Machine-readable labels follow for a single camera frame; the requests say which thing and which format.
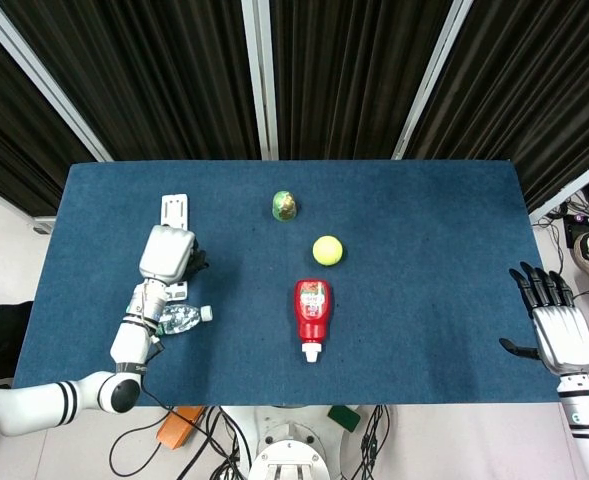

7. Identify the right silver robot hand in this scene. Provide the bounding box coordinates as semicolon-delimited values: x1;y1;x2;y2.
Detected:
498;261;589;377

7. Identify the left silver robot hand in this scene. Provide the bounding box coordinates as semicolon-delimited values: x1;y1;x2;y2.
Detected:
137;224;199;284

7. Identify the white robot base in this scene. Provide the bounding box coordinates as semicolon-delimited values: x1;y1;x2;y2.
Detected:
220;404;366;480

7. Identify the clear water bottle green label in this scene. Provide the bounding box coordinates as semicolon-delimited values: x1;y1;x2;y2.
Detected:
154;302;214;338

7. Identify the green gold nesting doll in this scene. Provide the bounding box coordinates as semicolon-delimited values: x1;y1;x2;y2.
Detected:
271;189;300;222

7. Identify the blue table cloth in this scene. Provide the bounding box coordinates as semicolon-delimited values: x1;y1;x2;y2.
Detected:
12;159;561;408

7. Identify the red ketchup squeeze bottle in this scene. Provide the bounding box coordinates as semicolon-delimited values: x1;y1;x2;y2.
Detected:
294;279;336;364

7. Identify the yellow tennis ball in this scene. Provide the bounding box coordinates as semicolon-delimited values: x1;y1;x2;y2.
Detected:
312;234;346;268

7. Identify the orange box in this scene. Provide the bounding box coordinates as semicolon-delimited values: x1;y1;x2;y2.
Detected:
155;405;206;450

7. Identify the black pleated curtain panel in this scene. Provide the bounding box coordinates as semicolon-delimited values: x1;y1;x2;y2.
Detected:
0;0;261;162
404;0;589;212
267;0;456;161
0;14;96;217

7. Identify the green block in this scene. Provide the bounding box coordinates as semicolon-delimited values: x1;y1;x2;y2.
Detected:
327;405;362;433

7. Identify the white plastic bracket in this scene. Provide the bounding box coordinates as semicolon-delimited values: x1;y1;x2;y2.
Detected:
160;193;192;302

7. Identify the black electronics box with cables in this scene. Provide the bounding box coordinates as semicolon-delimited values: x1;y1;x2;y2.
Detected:
532;177;589;251

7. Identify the black cable loop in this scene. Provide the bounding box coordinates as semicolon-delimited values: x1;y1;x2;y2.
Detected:
107;335;181;477

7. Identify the white frame post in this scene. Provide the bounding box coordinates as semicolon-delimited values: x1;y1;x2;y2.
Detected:
0;0;114;163
527;148;589;222
240;0;279;161
392;0;475;161

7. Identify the black cable bundle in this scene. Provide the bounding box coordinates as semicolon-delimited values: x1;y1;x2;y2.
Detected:
357;404;401;480

